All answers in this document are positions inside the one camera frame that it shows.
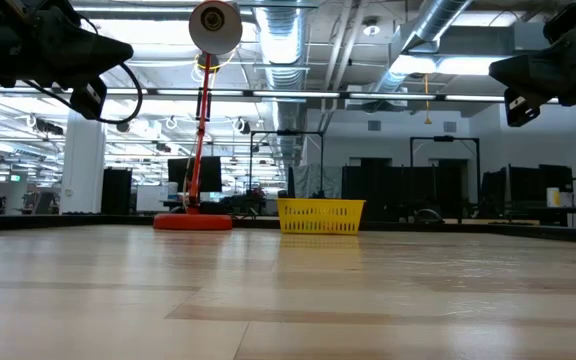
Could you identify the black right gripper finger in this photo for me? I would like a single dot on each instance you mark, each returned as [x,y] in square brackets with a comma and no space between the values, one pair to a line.
[543,70]

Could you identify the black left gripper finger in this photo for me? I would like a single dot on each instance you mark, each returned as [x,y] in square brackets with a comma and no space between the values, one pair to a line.
[83,52]

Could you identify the black computer monitor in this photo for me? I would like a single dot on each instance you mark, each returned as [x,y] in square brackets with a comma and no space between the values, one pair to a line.
[538,182]
[178,172]

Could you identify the white building column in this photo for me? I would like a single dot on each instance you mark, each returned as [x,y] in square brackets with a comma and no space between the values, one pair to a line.
[83,165]

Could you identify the white roll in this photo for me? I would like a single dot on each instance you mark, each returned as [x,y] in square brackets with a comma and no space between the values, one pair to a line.
[553,197]

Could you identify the green exit sign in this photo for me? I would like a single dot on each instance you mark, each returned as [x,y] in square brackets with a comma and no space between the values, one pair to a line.
[15,177]

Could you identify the black cabinet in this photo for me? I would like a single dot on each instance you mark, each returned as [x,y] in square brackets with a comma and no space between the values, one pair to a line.
[116,192]

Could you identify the white ceiling sensor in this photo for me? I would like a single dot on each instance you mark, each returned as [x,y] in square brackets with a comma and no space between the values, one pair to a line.
[371,27]

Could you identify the black partition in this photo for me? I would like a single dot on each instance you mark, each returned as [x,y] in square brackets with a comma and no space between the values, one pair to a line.
[403,190]

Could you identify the dark dome object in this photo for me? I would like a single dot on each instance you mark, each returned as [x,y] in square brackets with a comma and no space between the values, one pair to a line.
[428,216]

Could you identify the red desk lamp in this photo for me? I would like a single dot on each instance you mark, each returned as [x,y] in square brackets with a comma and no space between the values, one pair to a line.
[193,221]

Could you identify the grey fabric cover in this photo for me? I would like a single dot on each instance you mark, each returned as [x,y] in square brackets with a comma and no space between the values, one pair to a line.
[318,180]

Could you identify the yellow plastic basket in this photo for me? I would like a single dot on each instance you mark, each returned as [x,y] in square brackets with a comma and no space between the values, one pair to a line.
[320,217]

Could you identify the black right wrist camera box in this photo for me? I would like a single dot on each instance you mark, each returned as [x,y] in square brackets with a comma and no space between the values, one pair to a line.
[565,22]

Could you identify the overhead frame light bar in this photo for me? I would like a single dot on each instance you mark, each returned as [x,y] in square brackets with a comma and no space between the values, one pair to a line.
[468,97]

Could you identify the silver ventilation duct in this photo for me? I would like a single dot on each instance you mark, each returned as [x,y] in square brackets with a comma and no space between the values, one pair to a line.
[280,50]
[438,20]

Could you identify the black frame stand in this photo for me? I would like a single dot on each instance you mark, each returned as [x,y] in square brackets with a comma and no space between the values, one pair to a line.
[443,138]
[288,132]

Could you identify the black table rail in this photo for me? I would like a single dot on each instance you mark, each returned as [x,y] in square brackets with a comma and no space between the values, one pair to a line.
[543,231]

